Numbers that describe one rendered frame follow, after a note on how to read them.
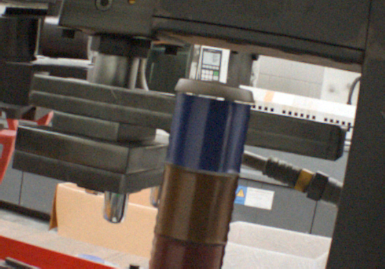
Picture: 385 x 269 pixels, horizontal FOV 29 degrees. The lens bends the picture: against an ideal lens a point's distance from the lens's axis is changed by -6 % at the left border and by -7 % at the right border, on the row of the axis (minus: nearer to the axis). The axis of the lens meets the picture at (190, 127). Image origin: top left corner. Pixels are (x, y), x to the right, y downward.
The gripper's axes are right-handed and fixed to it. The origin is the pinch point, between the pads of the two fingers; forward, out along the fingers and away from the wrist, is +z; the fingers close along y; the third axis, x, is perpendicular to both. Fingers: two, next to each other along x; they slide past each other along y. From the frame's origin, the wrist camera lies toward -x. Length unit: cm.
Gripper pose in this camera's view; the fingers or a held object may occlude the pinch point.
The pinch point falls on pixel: (9, 168)
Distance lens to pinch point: 99.2
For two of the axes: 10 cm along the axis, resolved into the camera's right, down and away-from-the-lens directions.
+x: -9.8, -1.4, 1.6
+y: 1.9, -2.2, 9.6
